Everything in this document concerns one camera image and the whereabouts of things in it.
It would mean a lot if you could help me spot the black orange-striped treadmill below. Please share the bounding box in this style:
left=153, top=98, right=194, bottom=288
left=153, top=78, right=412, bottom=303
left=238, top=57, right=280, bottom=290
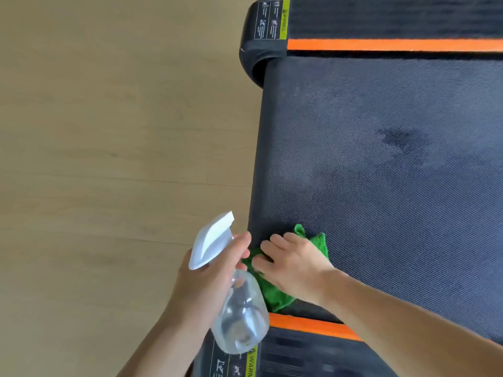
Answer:
left=190, top=0, right=503, bottom=377

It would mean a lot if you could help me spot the clear spray bottle white trigger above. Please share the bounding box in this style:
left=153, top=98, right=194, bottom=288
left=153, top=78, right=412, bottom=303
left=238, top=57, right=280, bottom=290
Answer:
left=188, top=210, right=271, bottom=355

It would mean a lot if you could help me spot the green cloth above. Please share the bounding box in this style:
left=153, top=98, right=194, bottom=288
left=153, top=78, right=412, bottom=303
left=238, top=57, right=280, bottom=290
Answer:
left=242, top=223, right=330, bottom=314

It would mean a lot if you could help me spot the person's right forearm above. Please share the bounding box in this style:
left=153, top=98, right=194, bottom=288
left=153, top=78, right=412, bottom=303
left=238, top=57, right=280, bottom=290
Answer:
left=318, top=269, right=503, bottom=377

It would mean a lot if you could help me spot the person's right hand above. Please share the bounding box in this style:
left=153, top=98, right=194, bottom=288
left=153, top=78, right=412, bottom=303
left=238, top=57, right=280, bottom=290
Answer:
left=251, top=232, right=338, bottom=307

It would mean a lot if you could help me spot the person's left hand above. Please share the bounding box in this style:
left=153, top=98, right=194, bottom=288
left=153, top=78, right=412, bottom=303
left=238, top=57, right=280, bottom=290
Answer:
left=165, top=231, right=252, bottom=334

